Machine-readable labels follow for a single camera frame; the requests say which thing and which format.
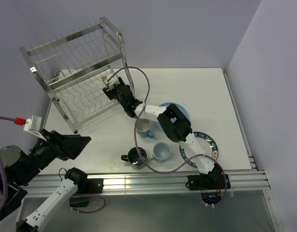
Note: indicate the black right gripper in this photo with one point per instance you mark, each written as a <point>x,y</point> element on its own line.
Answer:
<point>109,93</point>

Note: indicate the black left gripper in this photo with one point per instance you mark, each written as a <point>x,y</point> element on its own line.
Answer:
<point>74,144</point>

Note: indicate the white mug blue handle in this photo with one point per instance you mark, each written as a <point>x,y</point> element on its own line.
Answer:
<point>143,129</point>

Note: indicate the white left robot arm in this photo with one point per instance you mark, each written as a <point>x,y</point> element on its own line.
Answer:
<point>28,199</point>

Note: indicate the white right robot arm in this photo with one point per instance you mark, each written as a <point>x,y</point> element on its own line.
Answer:
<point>177,128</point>

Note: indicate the stainless steel dish rack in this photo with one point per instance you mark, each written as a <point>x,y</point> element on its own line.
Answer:
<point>70,70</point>

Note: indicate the light blue plate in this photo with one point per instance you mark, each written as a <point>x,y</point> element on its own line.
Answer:
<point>182,109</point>

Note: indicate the black mug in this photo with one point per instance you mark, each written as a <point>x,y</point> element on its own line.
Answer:
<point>132,159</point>

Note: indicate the light grey cup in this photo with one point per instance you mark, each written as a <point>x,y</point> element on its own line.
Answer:
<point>161,152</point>

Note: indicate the white plate green rim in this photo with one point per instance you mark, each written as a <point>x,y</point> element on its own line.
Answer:
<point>208,145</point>

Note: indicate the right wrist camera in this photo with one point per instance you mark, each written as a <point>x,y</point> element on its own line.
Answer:
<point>110,83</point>

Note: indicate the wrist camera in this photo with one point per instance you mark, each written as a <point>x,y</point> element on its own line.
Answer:
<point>110,83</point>
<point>31,125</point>

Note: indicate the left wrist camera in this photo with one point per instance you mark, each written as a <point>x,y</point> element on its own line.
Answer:
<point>31,125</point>

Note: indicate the aluminium mounting rail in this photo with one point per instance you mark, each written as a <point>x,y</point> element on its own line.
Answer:
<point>149,183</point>

